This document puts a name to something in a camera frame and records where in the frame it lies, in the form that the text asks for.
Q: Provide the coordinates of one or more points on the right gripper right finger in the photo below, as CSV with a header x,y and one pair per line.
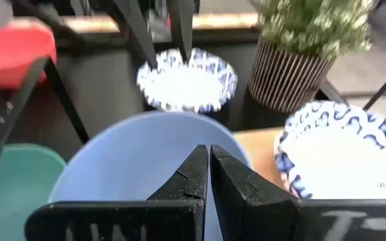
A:
x,y
246,201

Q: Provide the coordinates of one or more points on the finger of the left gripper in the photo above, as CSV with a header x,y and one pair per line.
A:
x,y
183,26
136,30

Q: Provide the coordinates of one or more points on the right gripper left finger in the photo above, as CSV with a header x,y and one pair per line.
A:
x,y
193,180

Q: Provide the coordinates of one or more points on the blue patterned paper bowl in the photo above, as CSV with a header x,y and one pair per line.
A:
x,y
340,160
186,87

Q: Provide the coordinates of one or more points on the blue plastic bowl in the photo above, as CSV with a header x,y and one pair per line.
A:
x,y
129,160

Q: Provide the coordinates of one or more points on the green plastic bowl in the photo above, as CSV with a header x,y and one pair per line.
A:
x,y
12,187

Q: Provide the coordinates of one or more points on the black table mat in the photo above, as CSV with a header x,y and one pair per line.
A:
x,y
112,83

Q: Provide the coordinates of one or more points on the potted plant in striped pot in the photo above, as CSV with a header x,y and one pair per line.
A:
x,y
287,77

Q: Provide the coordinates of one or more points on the red plastic bowl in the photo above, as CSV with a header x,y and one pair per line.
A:
x,y
8,50

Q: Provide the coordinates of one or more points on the black metal table frame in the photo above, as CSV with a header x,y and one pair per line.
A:
x,y
230,35

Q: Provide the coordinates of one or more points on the wooden shelf with black frame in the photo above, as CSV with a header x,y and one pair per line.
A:
x,y
260,150

